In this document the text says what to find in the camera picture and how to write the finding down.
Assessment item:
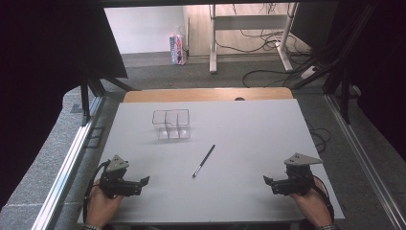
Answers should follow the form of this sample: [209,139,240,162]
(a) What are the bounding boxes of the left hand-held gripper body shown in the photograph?
[99,154,144,199]

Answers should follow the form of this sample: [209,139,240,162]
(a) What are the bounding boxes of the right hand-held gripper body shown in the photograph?
[271,152,324,196]

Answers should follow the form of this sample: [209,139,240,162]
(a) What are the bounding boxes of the clear plastic organizer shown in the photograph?
[151,108,192,141]

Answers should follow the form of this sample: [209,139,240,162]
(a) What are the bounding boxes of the black pen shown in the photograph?
[192,144,216,179]

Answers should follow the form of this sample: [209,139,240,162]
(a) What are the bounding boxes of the person's left hand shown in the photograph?
[85,188,125,229]

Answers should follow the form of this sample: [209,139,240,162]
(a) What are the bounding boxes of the person's right hand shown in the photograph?
[288,176,333,229]

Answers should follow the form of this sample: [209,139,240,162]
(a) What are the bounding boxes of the black metal stand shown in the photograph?
[79,67,139,127]
[289,3,379,126]

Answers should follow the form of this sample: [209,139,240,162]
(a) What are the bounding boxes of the white power strip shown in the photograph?
[300,65,319,81]

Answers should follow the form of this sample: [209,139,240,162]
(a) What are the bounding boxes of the pink and white carton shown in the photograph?
[169,33,188,66]

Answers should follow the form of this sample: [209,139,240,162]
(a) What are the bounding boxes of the black curtain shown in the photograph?
[0,0,129,209]
[329,0,406,162]

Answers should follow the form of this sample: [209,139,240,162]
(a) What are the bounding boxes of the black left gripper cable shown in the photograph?
[82,160,111,225]

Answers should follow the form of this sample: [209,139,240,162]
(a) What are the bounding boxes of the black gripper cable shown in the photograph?
[82,160,111,225]
[313,174,335,223]

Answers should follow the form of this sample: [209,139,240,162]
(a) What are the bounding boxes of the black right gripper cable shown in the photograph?
[313,174,335,223]

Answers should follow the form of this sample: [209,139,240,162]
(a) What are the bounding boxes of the aluminium rail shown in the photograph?
[31,95,107,230]
[323,93,406,230]

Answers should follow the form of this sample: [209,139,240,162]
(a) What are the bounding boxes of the thin black cable loop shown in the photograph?
[305,121,333,154]

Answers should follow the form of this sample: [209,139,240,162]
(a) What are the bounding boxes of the black floor cables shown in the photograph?
[214,3,312,89]

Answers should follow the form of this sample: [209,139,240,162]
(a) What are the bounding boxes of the white desk frame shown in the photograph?
[208,3,300,75]

